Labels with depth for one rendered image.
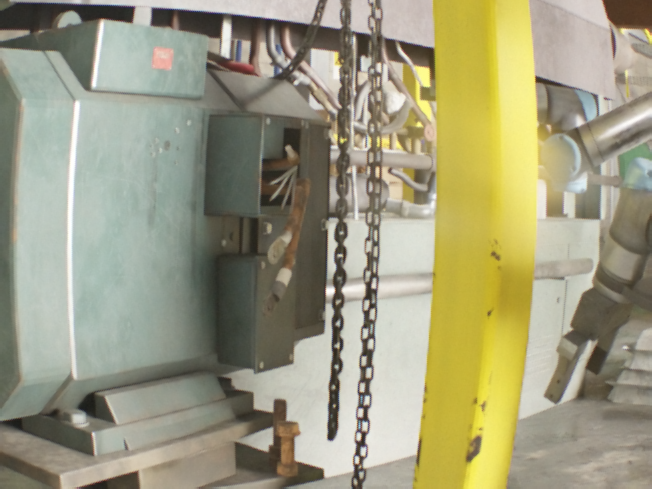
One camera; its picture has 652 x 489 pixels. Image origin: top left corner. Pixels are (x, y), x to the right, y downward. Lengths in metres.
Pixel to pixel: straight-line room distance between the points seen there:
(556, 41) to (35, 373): 2.35
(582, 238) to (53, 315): 2.26
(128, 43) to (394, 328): 1.38
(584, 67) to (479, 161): 2.12
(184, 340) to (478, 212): 0.40
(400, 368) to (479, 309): 1.27
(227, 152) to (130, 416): 0.37
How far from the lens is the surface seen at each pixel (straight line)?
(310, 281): 1.57
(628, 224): 1.19
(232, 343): 1.34
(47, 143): 1.04
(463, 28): 1.18
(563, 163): 1.58
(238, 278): 1.32
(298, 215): 1.30
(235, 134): 1.29
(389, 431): 2.44
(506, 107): 1.15
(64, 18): 1.38
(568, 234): 3.00
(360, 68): 2.41
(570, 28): 3.20
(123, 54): 1.15
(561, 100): 1.73
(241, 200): 1.28
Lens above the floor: 0.69
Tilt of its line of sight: 3 degrees down
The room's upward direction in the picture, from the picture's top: 2 degrees clockwise
